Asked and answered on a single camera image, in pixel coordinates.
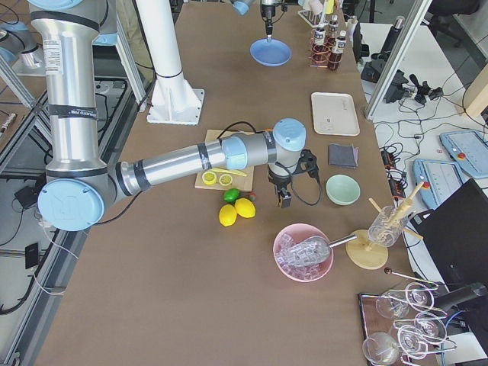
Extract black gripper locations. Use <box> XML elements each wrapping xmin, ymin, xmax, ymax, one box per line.
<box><xmin>260</xmin><ymin>0</ymin><xmax>276</xmax><ymax>38</ymax></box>
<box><xmin>268</xmin><ymin>167</ymin><xmax>292</xmax><ymax>208</ymax></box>

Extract blue plate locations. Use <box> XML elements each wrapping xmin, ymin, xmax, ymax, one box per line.
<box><xmin>249</xmin><ymin>39</ymin><xmax>292</xmax><ymax>67</ymax></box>

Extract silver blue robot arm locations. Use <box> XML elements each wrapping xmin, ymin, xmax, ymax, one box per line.
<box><xmin>231</xmin><ymin>0</ymin><xmax>278</xmax><ymax>42</ymax></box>
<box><xmin>29</xmin><ymin>1</ymin><xmax>307</xmax><ymax>232</ymax></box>

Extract yellow lemon right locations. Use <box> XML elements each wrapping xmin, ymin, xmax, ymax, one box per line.
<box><xmin>234</xmin><ymin>198</ymin><xmax>256</xmax><ymax>218</ymax></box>

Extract yellow lemon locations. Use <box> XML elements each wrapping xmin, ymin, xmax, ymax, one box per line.
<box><xmin>218</xmin><ymin>204</ymin><xmax>237</xmax><ymax>227</ymax></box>
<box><xmin>234</xmin><ymin>198</ymin><xmax>256</xmax><ymax>218</ymax></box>

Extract green lime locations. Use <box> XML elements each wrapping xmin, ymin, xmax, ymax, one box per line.
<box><xmin>223</xmin><ymin>188</ymin><xmax>241</xmax><ymax>204</ymax></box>

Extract wooden cutting board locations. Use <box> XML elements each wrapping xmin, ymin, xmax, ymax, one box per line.
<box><xmin>194</xmin><ymin>129</ymin><xmax>258</xmax><ymax>192</ymax></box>

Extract halved lemon slice right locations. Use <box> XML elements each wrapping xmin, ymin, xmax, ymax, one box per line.
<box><xmin>218</xmin><ymin>173</ymin><xmax>233</xmax><ymax>187</ymax></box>

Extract halved lemon slice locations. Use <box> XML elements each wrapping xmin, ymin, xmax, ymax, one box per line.
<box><xmin>201</xmin><ymin>170</ymin><xmax>217</xmax><ymax>185</ymax></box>
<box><xmin>218</xmin><ymin>173</ymin><xmax>233</xmax><ymax>187</ymax></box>

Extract yellow lemon left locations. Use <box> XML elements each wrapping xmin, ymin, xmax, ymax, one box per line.
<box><xmin>218</xmin><ymin>204</ymin><xmax>237</xmax><ymax>227</ymax></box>

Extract mint green bowl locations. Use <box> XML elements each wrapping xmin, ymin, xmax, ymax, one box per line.
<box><xmin>326</xmin><ymin>175</ymin><xmax>361</xmax><ymax>206</ymax></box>

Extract pink bowl with ice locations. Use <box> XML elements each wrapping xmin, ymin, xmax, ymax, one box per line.
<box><xmin>273</xmin><ymin>223</ymin><xmax>334</xmax><ymax>282</ymax></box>

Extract brown sauce bottle left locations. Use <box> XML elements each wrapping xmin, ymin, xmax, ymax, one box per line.
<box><xmin>311</xmin><ymin>23</ymin><xmax>326</xmax><ymax>66</ymax></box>

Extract brown sauce bottle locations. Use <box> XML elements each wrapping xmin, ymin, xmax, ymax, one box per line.
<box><xmin>327</xmin><ymin>14</ymin><xmax>339</xmax><ymax>44</ymax></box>
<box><xmin>311</xmin><ymin>23</ymin><xmax>326</xmax><ymax>66</ymax></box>
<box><xmin>327</xmin><ymin>30</ymin><xmax>347</xmax><ymax>70</ymax></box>

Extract metal ice scoop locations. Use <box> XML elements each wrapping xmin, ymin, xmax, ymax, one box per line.
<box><xmin>287</xmin><ymin>234</ymin><xmax>357</xmax><ymax>267</ymax></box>

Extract yellow plastic knife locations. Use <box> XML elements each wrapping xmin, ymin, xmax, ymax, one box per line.
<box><xmin>209</xmin><ymin>168</ymin><xmax>247</xmax><ymax>177</ymax></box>

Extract brown sauce bottle back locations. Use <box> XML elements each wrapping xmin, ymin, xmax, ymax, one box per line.
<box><xmin>327</xmin><ymin>14</ymin><xmax>339</xmax><ymax>44</ymax></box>

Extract grey folded cloth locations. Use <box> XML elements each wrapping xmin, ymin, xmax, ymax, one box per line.
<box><xmin>328</xmin><ymin>143</ymin><xmax>358</xmax><ymax>169</ymax></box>

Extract halved lemon slice left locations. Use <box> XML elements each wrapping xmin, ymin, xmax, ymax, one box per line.
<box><xmin>201</xmin><ymin>170</ymin><xmax>217</xmax><ymax>185</ymax></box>

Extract brown sauce bottle front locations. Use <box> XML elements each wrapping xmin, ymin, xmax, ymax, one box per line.
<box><xmin>327</xmin><ymin>30</ymin><xmax>347</xmax><ymax>70</ymax></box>

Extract cream rectangular tray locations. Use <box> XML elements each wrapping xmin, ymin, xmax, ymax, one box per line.
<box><xmin>311</xmin><ymin>91</ymin><xmax>360</xmax><ymax>136</ymax></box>

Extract wooden cup stand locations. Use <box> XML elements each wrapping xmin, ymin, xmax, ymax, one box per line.
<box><xmin>345</xmin><ymin>181</ymin><xmax>424</xmax><ymax>270</ymax></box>

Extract clear glass on stand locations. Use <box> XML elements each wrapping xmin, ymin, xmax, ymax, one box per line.
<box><xmin>368</xmin><ymin>206</ymin><xmax>409</xmax><ymax>248</ymax></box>

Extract black power strip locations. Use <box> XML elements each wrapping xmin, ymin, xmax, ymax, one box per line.
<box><xmin>380</xmin><ymin>146</ymin><xmax>408</xmax><ymax>200</ymax></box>

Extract black ball stirrer stick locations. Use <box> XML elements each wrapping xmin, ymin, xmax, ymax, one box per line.
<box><xmin>384</xmin><ymin>267</ymin><xmax>438</xmax><ymax>288</ymax></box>

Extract wine glass upper left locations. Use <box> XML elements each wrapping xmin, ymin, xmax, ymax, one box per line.
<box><xmin>375</xmin><ymin>291</ymin><xmax>409</xmax><ymax>319</ymax></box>

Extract wine glass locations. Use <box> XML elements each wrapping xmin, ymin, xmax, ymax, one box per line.
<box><xmin>375</xmin><ymin>291</ymin><xmax>409</xmax><ymax>319</ymax></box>
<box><xmin>405</xmin><ymin>282</ymin><xmax>434</xmax><ymax>312</ymax></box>
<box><xmin>414</xmin><ymin>312</ymin><xmax>447</xmax><ymax>344</ymax></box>
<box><xmin>362</xmin><ymin>332</ymin><xmax>400</xmax><ymax>365</ymax></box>
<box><xmin>397</xmin><ymin>325</ymin><xmax>429</xmax><ymax>360</ymax></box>

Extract blue teach pendant near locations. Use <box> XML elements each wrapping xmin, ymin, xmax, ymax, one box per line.
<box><xmin>412</xmin><ymin>159</ymin><xmax>466</xmax><ymax>209</ymax></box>

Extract blue teach pendant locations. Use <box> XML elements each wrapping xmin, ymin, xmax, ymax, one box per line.
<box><xmin>412</xmin><ymin>159</ymin><xmax>466</xmax><ymax>209</ymax></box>
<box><xmin>439</xmin><ymin>130</ymin><xmax>487</xmax><ymax>178</ymax></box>

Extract wine glass upper right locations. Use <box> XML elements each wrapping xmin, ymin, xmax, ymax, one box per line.
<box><xmin>405</xmin><ymin>282</ymin><xmax>434</xmax><ymax>312</ymax></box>

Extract black laptop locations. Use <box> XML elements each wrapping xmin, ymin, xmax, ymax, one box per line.
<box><xmin>411</xmin><ymin>178</ymin><xmax>487</xmax><ymax>285</ymax></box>

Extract wine glass lower left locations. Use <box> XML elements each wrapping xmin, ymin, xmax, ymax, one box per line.
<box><xmin>362</xmin><ymin>332</ymin><xmax>400</xmax><ymax>365</ymax></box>

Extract blue teach pendant far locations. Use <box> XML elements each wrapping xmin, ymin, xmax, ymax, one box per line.
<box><xmin>439</xmin><ymin>130</ymin><xmax>487</xmax><ymax>178</ymax></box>

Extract wine glass middle right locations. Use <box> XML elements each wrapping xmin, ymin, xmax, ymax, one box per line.
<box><xmin>414</xmin><ymin>312</ymin><xmax>447</xmax><ymax>344</ymax></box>

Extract wine glass lower middle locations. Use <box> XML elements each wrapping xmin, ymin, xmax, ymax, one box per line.
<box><xmin>397</xmin><ymin>325</ymin><xmax>429</xmax><ymax>360</ymax></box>

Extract copper wire bottle rack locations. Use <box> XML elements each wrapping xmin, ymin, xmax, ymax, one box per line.
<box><xmin>309</xmin><ymin>28</ymin><xmax>345</xmax><ymax>70</ymax></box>

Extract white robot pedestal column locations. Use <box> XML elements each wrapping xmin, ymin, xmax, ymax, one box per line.
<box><xmin>136</xmin><ymin>0</ymin><xmax>204</xmax><ymax>126</ymax></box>

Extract wire glass rack tray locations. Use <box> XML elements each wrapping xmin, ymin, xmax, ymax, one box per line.
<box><xmin>358</xmin><ymin>281</ymin><xmax>457</xmax><ymax>365</ymax></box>

